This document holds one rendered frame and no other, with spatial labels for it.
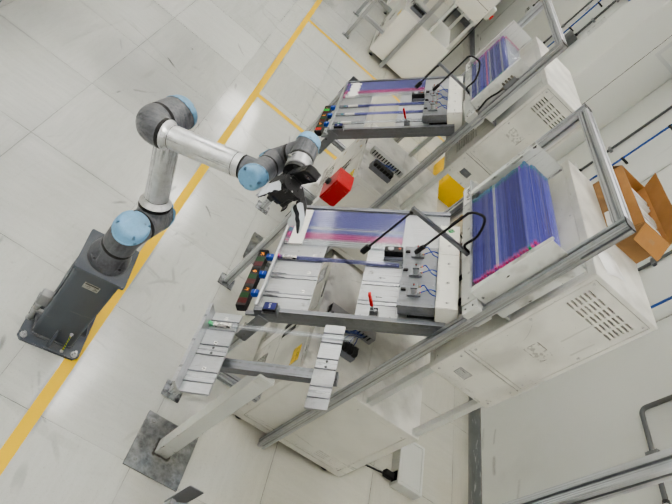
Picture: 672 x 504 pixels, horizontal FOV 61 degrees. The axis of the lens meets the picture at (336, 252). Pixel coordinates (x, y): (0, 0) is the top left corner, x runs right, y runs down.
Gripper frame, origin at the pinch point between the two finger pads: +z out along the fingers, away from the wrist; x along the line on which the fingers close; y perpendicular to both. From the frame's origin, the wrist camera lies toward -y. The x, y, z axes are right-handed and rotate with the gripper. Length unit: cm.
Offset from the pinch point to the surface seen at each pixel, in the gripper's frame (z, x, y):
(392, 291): -36, -70, 25
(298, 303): -23, -48, 51
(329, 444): -7, -119, 95
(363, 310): -24, -63, 31
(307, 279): -37, -49, 52
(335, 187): -115, -58, 71
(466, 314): -19, -75, -6
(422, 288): -34, -72, 12
